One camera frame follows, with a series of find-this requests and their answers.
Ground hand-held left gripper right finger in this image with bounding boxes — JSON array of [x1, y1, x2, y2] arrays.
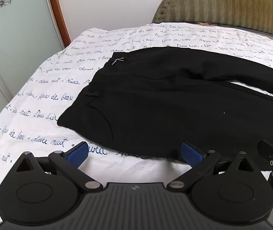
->
[[168, 142, 260, 192]]

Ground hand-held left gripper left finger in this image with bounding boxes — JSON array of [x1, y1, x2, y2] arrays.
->
[[15, 141, 104, 192]]

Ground black pants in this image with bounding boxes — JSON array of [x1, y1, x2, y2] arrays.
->
[[57, 48, 273, 164]]

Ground white script-printed bed sheet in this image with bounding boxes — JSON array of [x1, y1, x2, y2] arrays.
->
[[0, 22, 273, 226]]

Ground frosted glass door with flowers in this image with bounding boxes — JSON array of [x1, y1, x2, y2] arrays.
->
[[0, 0, 65, 127]]

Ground olive quilted headboard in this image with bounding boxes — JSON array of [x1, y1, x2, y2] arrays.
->
[[152, 0, 273, 41]]

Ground brown wooden door frame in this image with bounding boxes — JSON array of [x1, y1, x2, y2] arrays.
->
[[44, 0, 72, 48]]

